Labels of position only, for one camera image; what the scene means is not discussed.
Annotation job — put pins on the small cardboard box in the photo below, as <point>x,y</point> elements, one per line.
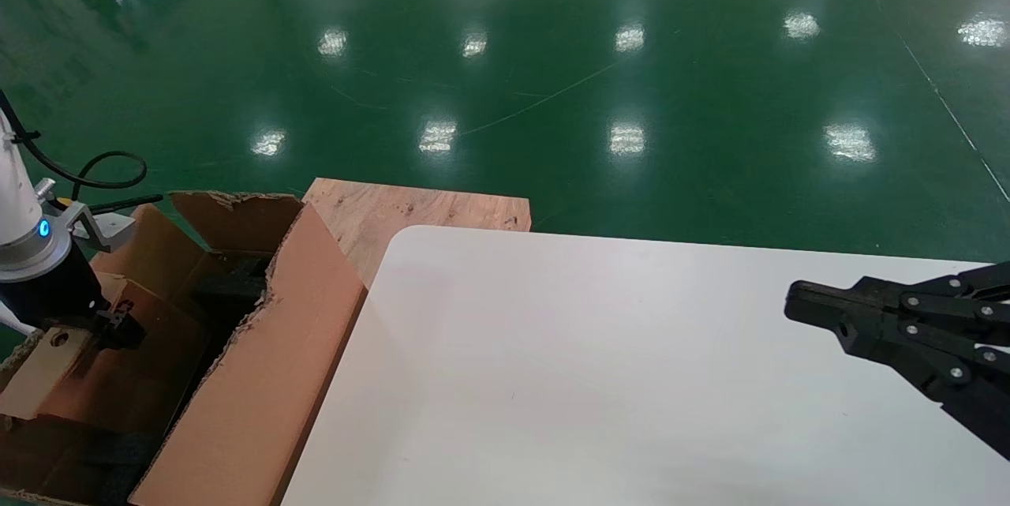
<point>47,372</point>

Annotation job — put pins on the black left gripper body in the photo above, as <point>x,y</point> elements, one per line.
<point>47,301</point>

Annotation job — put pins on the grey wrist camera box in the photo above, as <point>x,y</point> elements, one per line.
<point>117,232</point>

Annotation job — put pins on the black foam pad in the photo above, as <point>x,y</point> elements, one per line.
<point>118,462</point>
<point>237,285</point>

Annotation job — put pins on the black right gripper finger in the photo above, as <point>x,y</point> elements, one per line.
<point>907,348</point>
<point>931,293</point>

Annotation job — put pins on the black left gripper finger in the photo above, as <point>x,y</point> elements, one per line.
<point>123,307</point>
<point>122,332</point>

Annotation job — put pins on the white tube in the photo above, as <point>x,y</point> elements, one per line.
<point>12,317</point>

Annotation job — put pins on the large open cardboard box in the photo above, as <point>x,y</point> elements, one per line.
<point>260,380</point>

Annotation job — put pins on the silver camera mounting bracket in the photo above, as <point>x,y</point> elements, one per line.
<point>79,215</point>

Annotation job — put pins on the wooden pallet board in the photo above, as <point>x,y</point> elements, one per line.
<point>410,210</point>

